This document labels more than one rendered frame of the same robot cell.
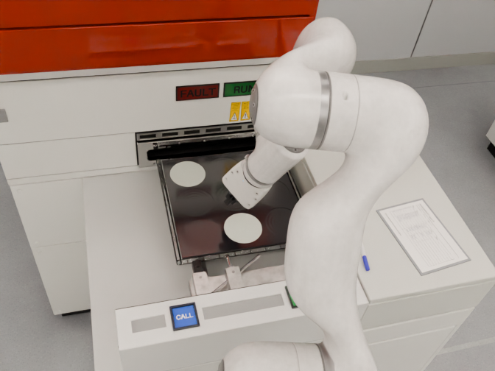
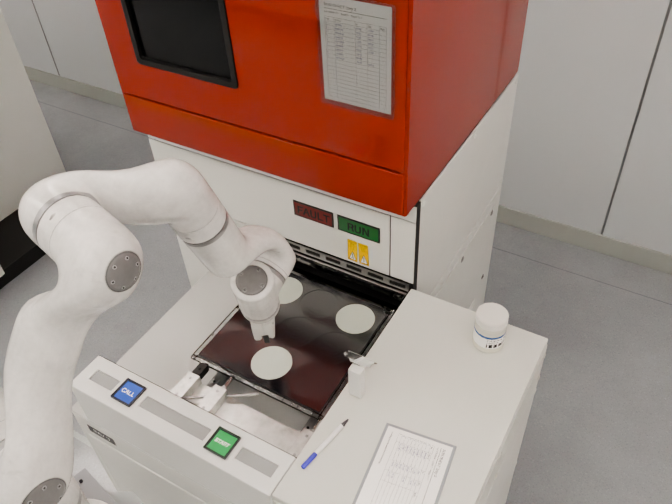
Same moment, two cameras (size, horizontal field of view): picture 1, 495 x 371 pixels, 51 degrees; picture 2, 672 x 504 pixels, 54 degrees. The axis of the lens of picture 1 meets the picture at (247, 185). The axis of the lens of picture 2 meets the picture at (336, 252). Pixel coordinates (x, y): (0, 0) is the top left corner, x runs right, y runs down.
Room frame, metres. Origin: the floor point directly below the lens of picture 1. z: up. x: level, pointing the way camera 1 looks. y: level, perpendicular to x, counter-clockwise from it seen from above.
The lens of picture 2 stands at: (0.40, -0.90, 2.15)
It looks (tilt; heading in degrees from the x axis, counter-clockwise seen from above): 43 degrees down; 53
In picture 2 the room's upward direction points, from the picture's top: 4 degrees counter-clockwise
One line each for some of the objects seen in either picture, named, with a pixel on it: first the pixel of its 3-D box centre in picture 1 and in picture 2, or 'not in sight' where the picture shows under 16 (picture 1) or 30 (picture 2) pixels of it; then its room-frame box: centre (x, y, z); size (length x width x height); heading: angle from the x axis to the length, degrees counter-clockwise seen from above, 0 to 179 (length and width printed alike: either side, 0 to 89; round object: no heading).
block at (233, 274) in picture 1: (235, 283); (211, 402); (0.68, 0.00, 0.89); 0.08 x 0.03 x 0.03; 21
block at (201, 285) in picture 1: (202, 289); (184, 389); (0.65, 0.07, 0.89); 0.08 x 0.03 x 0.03; 21
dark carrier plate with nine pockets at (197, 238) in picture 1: (233, 197); (296, 332); (0.95, 0.03, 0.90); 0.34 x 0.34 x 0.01; 21
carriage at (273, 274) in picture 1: (264, 285); (240, 424); (0.71, -0.08, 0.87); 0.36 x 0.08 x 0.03; 111
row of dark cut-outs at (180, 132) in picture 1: (213, 129); (333, 260); (1.15, 0.12, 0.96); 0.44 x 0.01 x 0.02; 111
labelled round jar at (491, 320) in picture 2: not in sight; (490, 328); (1.24, -0.33, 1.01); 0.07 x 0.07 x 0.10
